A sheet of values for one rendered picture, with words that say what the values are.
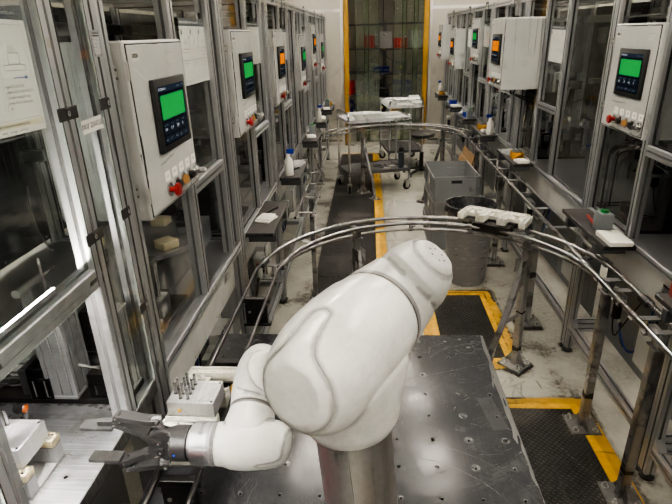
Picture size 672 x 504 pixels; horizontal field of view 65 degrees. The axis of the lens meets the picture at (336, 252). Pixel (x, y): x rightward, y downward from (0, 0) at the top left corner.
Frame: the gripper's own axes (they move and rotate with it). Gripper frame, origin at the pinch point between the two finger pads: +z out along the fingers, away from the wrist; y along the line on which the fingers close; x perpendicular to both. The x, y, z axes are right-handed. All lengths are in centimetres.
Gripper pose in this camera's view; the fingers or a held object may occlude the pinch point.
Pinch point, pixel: (99, 441)
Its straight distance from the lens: 130.5
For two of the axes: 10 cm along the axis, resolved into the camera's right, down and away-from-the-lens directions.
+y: -0.3, -9.2, -3.9
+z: -10.0, 0.0, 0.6
